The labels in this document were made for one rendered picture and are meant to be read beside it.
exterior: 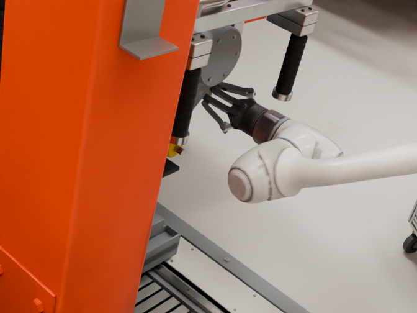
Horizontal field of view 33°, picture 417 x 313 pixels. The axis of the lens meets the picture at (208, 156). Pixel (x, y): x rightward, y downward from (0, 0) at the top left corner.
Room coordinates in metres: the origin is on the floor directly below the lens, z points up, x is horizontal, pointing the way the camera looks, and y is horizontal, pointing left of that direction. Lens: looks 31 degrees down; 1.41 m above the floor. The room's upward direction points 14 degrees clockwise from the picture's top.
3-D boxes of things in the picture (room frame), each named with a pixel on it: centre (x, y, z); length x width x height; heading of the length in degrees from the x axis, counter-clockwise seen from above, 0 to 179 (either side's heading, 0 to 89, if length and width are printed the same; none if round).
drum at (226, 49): (1.35, 0.11, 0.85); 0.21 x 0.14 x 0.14; 57
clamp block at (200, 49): (1.14, 0.09, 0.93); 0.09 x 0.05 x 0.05; 57
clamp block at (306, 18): (1.42, -0.10, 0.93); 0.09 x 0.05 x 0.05; 57
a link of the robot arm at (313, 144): (1.38, -0.21, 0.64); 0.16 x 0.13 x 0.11; 56
